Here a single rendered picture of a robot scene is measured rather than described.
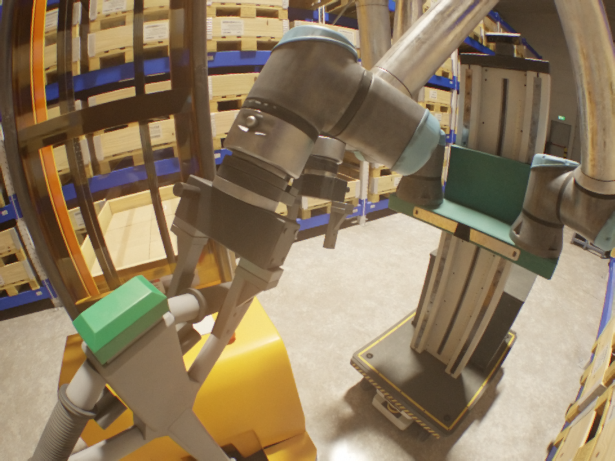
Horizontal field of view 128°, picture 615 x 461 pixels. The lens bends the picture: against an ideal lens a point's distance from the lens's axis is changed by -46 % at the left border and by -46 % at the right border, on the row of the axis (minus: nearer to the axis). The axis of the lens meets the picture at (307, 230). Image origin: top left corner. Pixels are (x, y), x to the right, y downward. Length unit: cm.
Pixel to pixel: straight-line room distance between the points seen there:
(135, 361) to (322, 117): 29
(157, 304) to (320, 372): 167
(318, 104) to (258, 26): 249
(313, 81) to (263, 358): 77
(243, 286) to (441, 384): 136
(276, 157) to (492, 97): 95
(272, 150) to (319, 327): 193
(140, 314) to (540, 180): 86
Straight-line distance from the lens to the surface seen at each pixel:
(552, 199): 81
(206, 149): 87
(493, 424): 195
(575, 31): 65
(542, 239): 86
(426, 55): 48
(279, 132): 26
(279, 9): 289
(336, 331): 210
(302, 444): 125
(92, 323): 23
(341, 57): 30
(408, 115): 31
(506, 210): 103
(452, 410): 148
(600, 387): 167
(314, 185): 61
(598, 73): 65
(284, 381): 95
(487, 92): 112
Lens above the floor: 155
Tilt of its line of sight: 27 degrees down
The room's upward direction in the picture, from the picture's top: 1 degrees counter-clockwise
